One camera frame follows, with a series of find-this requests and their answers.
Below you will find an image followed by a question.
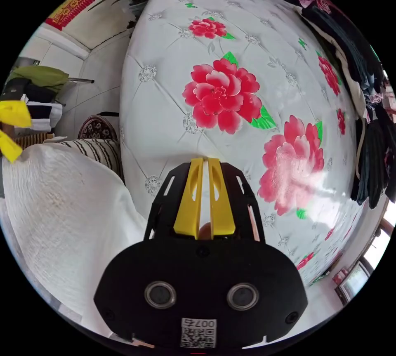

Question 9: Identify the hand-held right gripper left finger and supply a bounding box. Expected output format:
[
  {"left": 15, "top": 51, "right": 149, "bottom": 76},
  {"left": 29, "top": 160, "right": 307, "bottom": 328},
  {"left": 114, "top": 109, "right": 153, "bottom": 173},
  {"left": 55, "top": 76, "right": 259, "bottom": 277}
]
[{"left": 173, "top": 158, "right": 204, "bottom": 236}]

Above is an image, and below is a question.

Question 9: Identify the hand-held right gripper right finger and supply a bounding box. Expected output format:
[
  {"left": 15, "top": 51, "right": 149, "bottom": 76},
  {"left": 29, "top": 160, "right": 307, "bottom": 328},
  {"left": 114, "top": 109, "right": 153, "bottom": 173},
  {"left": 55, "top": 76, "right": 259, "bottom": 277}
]
[{"left": 207, "top": 157, "right": 235, "bottom": 235}]

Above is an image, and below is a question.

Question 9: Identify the person's right hand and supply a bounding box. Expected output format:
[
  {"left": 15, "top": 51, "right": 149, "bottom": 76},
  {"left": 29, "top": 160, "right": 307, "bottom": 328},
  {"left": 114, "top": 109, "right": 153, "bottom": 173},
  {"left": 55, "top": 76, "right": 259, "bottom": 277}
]
[{"left": 198, "top": 223, "right": 214, "bottom": 241}]

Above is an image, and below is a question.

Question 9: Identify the rack with clothes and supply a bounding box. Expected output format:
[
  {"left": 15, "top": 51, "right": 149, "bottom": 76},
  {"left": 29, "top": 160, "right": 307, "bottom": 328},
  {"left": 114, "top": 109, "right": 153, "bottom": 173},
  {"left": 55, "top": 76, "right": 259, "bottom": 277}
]
[{"left": 0, "top": 65, "right": 95, "bottom": 141}]

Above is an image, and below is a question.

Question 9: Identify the dark patterned round stool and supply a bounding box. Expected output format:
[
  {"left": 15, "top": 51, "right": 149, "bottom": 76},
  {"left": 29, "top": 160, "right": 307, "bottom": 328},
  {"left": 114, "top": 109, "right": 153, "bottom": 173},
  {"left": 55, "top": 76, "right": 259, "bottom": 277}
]
[{"left": 78, "top": 114, "right": 120, "bottom": 142}]

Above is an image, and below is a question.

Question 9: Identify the person's body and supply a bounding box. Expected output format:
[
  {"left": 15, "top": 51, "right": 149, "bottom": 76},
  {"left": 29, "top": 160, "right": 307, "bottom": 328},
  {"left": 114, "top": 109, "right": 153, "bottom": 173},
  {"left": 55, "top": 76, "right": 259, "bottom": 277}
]
[{"left": 0, "top": 137, "right": 150, "bottom": 339}]

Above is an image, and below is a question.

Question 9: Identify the bed with flowered white sheet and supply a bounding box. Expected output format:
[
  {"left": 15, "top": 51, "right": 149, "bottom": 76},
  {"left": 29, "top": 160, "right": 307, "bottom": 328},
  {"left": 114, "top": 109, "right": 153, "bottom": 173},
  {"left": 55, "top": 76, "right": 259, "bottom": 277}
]
[{"left": 118, "top": 0, "right": 366, "bottom": 286}]

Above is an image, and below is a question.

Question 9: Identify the pile of clothes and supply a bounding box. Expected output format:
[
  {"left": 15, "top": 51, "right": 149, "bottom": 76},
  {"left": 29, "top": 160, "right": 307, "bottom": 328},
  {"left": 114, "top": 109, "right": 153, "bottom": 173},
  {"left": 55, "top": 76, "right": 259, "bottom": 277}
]
[{"left": 168, "top": 0, "right": 396, "bottom": 210}]

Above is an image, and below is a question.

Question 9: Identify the window with wooden frame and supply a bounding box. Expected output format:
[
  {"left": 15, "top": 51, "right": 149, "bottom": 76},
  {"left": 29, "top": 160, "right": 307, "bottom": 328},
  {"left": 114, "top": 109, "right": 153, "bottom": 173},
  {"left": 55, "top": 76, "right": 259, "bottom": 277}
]
[{"left": 332, "top": 207, "right": 396, "bottom": 306}]

